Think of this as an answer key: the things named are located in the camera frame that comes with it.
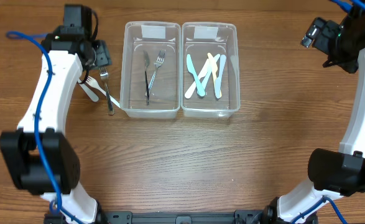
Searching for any white plastic fork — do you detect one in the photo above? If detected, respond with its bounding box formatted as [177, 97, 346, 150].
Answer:
[80, 84, 99, 102]

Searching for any teal plastic knife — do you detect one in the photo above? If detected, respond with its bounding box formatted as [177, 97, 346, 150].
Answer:
[187, 54, 206, 97]

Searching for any white plastic knife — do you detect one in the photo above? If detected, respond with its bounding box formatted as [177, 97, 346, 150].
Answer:
[184, 58, 211, 100]

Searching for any pale blue plastic knife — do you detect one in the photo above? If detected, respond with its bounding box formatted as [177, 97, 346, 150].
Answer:
[198, 59, 212, 90]

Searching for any yellow plastic knife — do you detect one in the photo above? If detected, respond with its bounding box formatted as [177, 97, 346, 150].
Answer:
[207, 53, 222, 99]

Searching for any metal fork tall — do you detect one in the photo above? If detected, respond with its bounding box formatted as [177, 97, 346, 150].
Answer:
[144, 50, 149, 105]

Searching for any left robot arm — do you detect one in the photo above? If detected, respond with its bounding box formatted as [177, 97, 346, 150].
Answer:
[0, 4, 111, 223]

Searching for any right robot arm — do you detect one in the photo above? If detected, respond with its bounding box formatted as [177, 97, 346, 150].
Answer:
[259, 0, 365, 223]

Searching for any left clear plastic container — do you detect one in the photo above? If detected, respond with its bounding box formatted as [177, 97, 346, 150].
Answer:
[120, 21, 182, 119]

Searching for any clear plastic container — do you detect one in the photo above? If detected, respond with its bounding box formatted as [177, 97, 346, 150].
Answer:
[120, 21, 182, 119]
[180, 22, 241, 118]

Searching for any right clear plastic container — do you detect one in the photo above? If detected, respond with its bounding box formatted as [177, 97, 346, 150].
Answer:
[180, 22, 241, 118]

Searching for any left blue cable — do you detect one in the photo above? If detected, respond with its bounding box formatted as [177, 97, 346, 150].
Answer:
[6, 30, 86, 224]

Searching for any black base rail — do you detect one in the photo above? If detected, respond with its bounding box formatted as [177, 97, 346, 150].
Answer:
[106, 210, 262, 224]

